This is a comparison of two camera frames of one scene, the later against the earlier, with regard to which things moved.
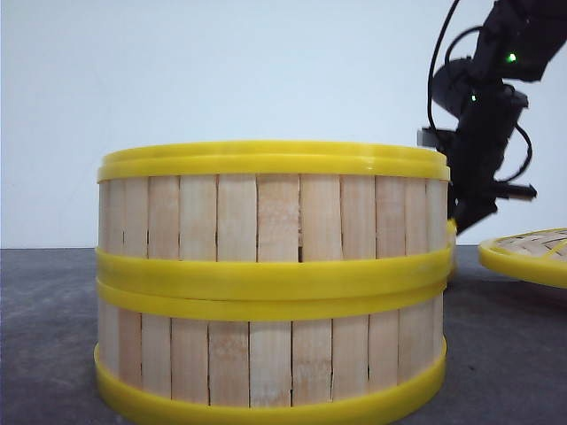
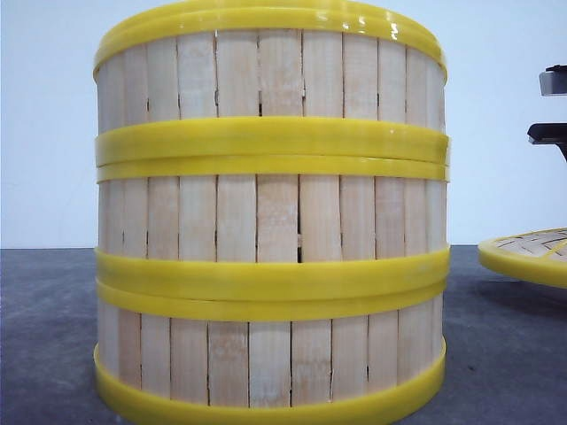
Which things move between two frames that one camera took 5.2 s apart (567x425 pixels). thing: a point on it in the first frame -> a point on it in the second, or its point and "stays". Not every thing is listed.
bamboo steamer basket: x=174 y=356 stays
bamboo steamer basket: x=451 y=237 -> x=271 y=83
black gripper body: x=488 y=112 -> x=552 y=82
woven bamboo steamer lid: x=539 y=256 stays
